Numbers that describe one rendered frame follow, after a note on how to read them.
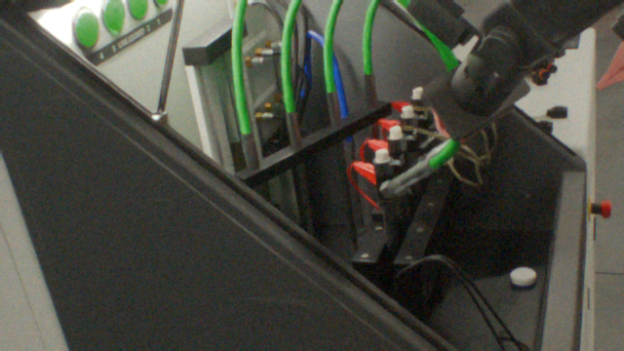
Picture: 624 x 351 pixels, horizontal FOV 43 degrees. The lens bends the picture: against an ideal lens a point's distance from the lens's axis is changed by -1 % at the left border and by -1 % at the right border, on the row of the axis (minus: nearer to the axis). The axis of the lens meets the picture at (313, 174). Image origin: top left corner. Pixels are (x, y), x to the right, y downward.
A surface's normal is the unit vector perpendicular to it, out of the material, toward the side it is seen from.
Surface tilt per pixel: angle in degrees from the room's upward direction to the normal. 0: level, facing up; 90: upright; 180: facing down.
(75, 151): 90
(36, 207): 90
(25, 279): 90
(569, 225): 0
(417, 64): 90
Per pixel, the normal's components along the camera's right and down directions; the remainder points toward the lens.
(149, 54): 0.94, 0.01
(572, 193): -0.14, -0.90
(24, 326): -0.32, 0.44
